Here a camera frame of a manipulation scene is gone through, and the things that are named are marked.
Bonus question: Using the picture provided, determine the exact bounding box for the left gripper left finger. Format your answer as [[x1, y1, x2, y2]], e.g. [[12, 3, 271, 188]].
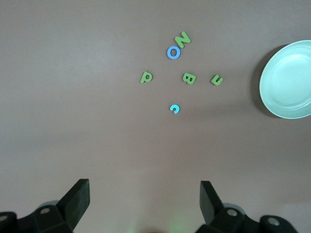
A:
[[14, 179, 91, 233]]

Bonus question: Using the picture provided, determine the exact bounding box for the light green plate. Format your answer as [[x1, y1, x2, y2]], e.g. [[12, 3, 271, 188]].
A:
[[259, 40, 311, 119]]

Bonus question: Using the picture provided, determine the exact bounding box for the blue foam letter O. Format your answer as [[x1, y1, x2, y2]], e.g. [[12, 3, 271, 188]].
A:
[[166, 46, 182, 60]]

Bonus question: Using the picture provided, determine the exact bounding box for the green foam letter B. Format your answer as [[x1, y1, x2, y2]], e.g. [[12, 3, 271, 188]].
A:
[[181, 72, 197, 85]]

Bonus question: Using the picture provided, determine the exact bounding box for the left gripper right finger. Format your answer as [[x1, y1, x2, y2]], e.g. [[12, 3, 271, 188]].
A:
[[194, 180, 300, 233]]

